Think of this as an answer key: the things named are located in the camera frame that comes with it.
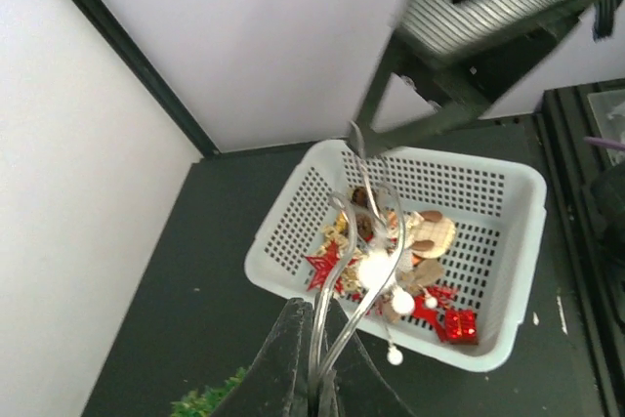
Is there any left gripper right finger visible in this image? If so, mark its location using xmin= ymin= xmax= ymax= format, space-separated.
xmin=319 ymin=299 xmax=416 ymax=417

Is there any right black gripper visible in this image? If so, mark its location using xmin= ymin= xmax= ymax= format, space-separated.
xmin=349 ymin=0 xmax=588 ymax=156

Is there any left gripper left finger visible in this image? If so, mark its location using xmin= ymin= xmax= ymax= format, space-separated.
xmin=213 ymin=298 xmax=313 ymax=417

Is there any white ball light string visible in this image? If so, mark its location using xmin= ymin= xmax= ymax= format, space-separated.
xmin=307 ymin=121 xmax=440 ymax=389

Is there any small green christmas tree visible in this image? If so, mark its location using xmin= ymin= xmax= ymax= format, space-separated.
xmin=170 ymin=368 xmax=248 ymax=417

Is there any white perforated plastic basket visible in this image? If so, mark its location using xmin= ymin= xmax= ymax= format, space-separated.
xmin=244 ymin=140 xmax=546 ymax=372

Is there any red gift box ornament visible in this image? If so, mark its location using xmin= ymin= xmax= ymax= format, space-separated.
xmin=439 ymin=309 xmax=479 ymax=345

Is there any red star ornament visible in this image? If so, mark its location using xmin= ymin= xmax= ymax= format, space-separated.
xmin=306 ymin=240 xmax=360 ymax=295

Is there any wooden snowman ornament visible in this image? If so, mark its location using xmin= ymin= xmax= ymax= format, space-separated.
xmin=399 ymin=210 xmax=456 ymax=271

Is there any brown pine cone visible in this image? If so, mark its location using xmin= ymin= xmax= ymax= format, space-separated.
xmin=352 ymin=187 xmax=374 ymax=242

